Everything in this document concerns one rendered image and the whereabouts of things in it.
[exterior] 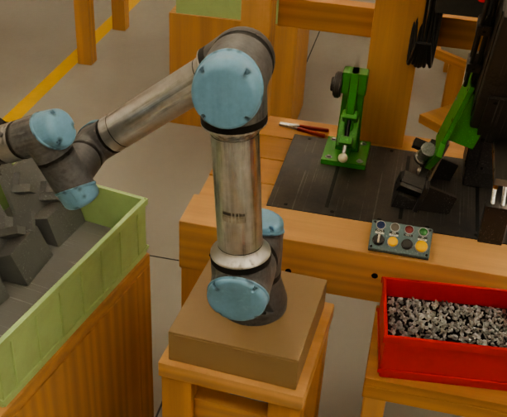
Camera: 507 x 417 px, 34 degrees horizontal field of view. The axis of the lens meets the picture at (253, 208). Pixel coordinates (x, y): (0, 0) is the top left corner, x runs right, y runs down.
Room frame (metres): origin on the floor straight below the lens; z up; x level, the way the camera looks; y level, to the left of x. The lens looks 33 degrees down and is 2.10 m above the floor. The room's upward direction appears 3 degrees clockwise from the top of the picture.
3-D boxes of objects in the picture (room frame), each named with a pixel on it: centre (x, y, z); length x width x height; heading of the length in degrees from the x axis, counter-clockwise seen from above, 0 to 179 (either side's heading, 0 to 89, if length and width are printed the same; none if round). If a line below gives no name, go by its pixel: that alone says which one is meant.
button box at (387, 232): (1.71, -0.37, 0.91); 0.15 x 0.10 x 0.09; 79
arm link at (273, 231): (1.41, -0.01, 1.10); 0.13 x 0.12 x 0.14; 171
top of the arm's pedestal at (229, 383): (1.42, -0.01, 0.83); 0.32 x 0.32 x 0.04; 76
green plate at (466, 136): (1.92, -0.53, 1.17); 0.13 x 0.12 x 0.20; 79
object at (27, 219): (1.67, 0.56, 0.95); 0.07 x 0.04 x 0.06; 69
